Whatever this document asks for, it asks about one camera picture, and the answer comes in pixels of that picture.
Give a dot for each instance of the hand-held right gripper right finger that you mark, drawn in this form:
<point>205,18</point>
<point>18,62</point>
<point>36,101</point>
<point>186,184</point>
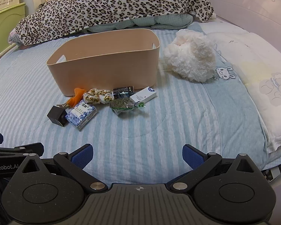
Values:
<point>192,157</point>

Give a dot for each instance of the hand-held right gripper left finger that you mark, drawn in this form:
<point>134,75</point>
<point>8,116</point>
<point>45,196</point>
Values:
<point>82,157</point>

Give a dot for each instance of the blue patterned carton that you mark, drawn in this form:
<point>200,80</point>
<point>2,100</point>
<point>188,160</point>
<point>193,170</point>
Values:
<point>80,114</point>

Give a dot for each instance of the black cube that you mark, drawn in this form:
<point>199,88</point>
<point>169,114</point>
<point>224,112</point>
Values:
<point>57,117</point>

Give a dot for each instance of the black printed box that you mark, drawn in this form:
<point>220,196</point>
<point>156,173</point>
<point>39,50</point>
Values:
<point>123,91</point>

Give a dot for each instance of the white box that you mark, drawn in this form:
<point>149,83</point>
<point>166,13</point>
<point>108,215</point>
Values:
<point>142,95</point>

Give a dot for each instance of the beige plastic storage bin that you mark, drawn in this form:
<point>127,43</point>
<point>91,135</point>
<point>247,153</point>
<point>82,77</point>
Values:
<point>103,75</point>

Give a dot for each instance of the blue striped bed quilt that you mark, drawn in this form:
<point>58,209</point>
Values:
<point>142,140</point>

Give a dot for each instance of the white plush toy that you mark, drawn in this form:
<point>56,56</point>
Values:
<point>192,56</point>

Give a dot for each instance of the green cabinet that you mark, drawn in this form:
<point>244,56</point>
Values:
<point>4,28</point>

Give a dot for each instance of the white cartoon print pillow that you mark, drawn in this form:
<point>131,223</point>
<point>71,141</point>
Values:
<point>260,58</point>

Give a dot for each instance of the light green pillow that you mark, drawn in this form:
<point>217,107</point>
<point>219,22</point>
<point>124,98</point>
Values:
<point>154,21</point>

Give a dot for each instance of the leopard print blanket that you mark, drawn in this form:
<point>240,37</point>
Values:
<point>107,4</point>

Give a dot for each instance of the white flower headboard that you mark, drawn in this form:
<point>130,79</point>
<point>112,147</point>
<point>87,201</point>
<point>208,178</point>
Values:
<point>248,4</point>

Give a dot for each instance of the white bed rail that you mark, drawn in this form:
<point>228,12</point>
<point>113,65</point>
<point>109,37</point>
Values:
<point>4,51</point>

